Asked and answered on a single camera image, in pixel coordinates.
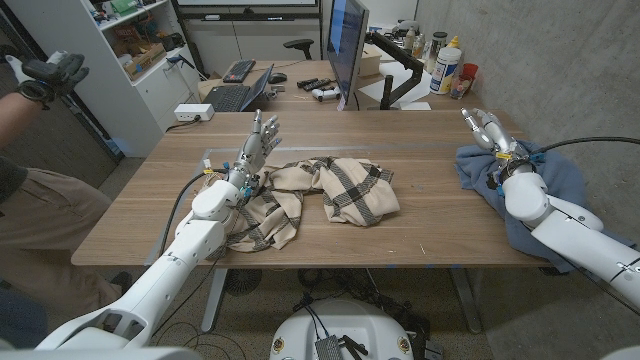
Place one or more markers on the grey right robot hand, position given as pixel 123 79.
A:
pixel 502 142

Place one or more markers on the cardboard box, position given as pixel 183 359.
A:
pixel 145 60

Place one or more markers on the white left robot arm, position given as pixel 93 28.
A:
pixel 170 270

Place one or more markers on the yellow capped bottle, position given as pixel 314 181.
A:
pixel 454 42

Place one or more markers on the clear plastic cup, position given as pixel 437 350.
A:
pixel 460 89

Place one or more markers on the black remote control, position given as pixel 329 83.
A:
pixel 306 83
pixel 322 84

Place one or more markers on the white power strip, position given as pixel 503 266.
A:
pixel 192 112

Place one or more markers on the black computer mouse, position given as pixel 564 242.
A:
pixel 277 78

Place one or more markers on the black office chair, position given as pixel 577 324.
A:
pixel 299 45

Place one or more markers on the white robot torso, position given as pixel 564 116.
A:
pixel 345 320

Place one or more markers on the blue hoodie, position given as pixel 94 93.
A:
pixel 475 170

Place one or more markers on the white paper sheets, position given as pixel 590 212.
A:
pixel 370 91

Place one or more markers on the white wipes canister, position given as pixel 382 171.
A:
pixel 444 70

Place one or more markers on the white shelf cabinet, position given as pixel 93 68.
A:
pixel 150 95

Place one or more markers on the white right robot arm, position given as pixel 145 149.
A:
pixel 575 235

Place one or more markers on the grey table leg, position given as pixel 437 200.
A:
pixel 214 300
pixel 466 300

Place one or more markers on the black computer monitor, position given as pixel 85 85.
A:
pixel 345 45

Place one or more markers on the jar with black lid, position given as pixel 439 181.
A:
pixel 436 45

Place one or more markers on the white game controller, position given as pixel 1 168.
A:
pixel 325 93

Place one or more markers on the black keyboard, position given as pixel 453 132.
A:
pixel 239 71

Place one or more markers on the black laptop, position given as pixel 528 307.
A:
pixel 230 97

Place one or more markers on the person body beige trousers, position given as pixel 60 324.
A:
pixel 50 220

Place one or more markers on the person's bare forearm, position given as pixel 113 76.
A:
pixel 15 117

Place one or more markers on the white low cabinet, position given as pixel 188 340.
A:
pixel 220 40

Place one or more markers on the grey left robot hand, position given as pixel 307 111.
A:
pixel 252 152

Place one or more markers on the whiteboard with black frame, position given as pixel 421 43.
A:
pixel 245 2

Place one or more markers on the person's black gloved hand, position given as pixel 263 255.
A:
pixel 50 75

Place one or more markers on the red cup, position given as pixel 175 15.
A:
pixel 470 70

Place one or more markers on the beige plaid scarf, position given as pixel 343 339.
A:
pixel 355 195

